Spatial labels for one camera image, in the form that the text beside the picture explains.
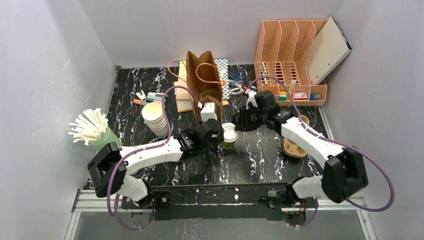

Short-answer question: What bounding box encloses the green paper coffee cup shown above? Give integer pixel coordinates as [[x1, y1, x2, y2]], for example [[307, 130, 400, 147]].
[[221, 131, 239, 150]]

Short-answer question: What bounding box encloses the white lid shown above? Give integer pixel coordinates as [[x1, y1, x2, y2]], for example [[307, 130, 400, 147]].
[[221, 122, 236, 135]]

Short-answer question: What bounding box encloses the cardboard cup carrier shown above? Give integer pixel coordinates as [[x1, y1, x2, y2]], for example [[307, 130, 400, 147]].
[[283, 116, 311, 160]]

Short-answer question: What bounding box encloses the brown paper bag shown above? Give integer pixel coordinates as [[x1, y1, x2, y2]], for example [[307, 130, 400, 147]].
[[169, 50, 224, 125]]

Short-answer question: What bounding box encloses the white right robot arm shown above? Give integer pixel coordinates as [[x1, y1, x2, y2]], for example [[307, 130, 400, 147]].
[[232, 90, 369, 204]]

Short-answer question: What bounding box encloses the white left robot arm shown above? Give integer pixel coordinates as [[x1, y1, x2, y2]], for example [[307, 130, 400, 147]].
[[87, 102, 224, 201]]

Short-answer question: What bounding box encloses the stack of white lids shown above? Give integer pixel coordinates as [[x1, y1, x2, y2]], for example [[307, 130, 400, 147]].
[[141, 102, 169, 138]]

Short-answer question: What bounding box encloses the checkered paper sheet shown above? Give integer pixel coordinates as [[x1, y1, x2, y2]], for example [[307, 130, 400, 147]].
[[214, 58, 230, 100]]

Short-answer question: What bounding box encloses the orange file organizer rack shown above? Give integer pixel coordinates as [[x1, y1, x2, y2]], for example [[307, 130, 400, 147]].
[[254, 20, 328, 106]]

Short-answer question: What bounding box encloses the white folder board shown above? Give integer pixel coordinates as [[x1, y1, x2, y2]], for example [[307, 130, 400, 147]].
[[306, 17, 352, 85]]

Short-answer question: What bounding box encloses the green cup of stirrers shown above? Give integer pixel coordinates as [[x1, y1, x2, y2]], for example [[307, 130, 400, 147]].
[[68, 108, 122, 152]]

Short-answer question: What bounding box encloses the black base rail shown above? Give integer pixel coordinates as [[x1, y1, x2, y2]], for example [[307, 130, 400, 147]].
[[142, 184, 312, 214]]

